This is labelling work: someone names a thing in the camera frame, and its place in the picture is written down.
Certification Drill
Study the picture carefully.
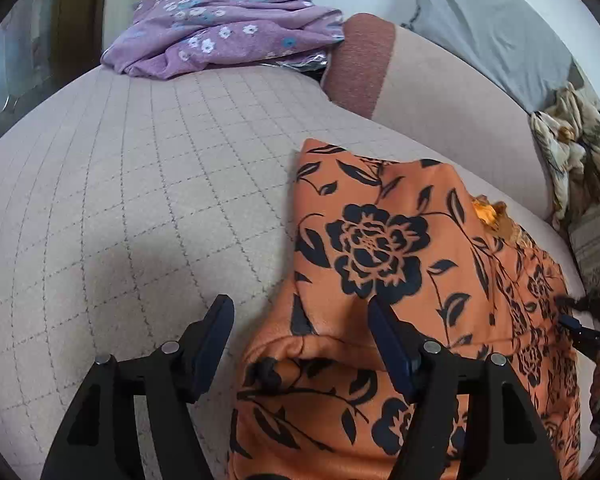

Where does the black plastic bag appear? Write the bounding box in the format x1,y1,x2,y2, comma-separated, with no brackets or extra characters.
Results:
260,52,331,81

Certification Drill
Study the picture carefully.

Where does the beige floral cloth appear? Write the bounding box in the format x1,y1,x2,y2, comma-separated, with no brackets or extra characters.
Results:
527,82,600,233

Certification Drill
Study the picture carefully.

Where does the grey cloth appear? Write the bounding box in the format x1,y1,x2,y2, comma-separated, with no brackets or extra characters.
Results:
400,0,576,113

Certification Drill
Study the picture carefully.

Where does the orange black floral garment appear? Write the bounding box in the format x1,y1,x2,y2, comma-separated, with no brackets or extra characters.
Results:
226,138,588,480

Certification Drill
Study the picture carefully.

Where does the purple floral cloth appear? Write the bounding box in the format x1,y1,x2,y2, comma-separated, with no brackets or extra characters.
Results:
100,0,346,80

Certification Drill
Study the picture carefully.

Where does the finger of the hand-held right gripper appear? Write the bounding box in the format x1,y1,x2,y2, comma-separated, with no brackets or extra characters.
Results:
557,314,600,356
555,294,600,323

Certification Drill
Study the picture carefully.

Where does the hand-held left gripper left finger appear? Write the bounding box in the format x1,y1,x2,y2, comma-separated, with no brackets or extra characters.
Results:
40,294,236,480

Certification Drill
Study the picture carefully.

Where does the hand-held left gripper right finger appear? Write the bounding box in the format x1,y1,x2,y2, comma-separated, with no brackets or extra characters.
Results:
367,294,563,480

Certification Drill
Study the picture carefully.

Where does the wooden door frame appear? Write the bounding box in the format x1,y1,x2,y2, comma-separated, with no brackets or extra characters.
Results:
55,0,112,68

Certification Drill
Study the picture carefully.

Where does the beige brown bolster cushion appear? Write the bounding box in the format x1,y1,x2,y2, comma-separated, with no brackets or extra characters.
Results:
322,12,556,221

